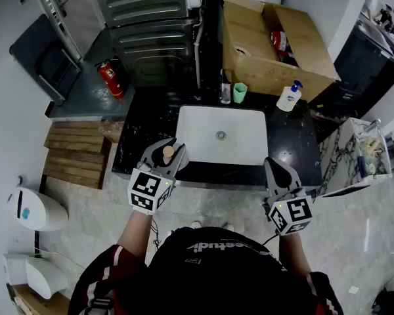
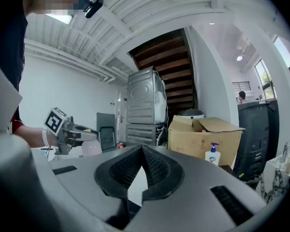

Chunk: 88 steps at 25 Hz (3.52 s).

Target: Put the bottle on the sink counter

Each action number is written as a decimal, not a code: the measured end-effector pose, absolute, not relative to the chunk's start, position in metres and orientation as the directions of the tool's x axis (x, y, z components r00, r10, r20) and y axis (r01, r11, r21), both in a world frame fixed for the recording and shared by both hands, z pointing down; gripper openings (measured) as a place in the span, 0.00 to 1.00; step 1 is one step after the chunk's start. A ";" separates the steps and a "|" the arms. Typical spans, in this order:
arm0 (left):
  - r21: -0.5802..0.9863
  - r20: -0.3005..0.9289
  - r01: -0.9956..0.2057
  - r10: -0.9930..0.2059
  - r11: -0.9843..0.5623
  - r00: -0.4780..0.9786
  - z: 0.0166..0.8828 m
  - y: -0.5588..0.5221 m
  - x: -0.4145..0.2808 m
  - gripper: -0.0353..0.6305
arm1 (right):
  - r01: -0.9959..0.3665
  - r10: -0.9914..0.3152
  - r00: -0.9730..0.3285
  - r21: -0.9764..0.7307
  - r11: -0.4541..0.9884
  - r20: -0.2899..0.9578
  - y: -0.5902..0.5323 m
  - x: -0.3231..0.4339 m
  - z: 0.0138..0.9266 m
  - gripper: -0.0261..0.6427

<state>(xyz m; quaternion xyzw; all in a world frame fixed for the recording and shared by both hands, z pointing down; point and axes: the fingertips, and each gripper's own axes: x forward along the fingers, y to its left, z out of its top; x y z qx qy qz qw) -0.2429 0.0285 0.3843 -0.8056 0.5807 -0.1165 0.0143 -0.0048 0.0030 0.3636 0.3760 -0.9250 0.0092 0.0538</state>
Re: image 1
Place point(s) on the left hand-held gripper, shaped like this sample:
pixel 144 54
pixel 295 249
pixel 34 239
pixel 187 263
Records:
pixel 144 189

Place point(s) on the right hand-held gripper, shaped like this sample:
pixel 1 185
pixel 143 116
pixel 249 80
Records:
pixel 290 213

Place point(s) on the small tan round object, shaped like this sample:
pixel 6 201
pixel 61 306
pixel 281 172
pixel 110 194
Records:
pixel 167 152

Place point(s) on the person's right forearm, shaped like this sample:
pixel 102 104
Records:
pixel 293 254

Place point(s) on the person's left forearm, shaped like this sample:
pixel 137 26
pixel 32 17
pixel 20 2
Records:
pixel 134 235

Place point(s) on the black marble sink countertop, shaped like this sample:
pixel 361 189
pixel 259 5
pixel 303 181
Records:
pixel 144 126

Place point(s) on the white rectangular sink basin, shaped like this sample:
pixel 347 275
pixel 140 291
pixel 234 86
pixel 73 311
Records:
pixel 203 133

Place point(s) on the metal sink drain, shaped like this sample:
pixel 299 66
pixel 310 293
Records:
pixel 220 135

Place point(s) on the white blue-pump soap bottle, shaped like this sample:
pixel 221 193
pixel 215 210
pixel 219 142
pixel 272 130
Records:
pixel 288 98

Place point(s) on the white veined marble vanity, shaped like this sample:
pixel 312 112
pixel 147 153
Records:
pixel 348 162

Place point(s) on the person's white shoe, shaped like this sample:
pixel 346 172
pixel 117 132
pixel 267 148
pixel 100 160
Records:
pixel 228 227
pixel 195 224

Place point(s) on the wooden plank steps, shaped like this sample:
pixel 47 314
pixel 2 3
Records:
pixel 75 153

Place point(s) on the red fire extinguisher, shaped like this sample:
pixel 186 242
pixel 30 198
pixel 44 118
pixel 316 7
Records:
pixel 111 79

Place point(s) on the green plastic cup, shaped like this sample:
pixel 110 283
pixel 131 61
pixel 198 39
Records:
pixel 239 93

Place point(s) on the beige toiletry item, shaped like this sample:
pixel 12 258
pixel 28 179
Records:
pixel 373 145

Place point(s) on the chrome vanity faucet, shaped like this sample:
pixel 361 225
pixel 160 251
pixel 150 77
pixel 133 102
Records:
pixel 373 125

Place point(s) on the person's black red-sleeved shirt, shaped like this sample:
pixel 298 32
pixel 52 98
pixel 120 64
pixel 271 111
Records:
pixel 216 274

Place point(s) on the large open cardboard box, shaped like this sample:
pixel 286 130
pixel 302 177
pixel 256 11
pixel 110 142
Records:
pixel 249 57

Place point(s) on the large black appliance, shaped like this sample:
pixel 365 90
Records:
pixel 364 71

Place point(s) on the red packet in box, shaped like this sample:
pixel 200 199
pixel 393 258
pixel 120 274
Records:
pixel 279 41

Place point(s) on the white bin with blue sticker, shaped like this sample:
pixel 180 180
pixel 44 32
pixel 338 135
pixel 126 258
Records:
pixel 36 208

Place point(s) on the white rounded floor device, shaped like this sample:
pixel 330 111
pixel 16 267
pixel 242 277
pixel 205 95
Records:
pixel 42 274

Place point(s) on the light wooden crate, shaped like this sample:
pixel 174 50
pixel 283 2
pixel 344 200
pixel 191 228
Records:
pixel 39 302

